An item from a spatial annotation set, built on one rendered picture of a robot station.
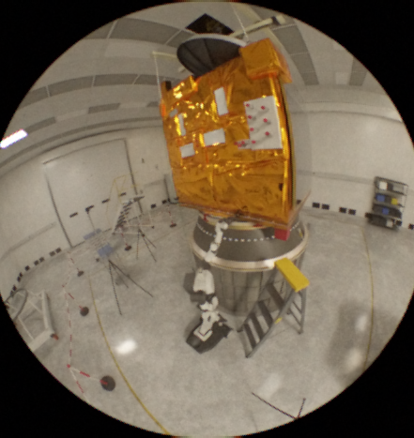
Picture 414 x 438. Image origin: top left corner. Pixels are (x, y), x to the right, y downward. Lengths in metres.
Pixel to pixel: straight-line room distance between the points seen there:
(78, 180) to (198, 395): 8.89
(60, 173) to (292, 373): 10.12
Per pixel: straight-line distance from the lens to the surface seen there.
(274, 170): 1.44
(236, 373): 2.54
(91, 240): 5.82
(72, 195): 8.71
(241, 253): 1.95
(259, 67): 1.56
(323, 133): 6.90
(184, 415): 2.64
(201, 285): 1.59
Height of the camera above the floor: 2.52
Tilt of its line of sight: 23 degrees down
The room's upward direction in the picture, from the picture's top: 10 degrees counter-clockwise
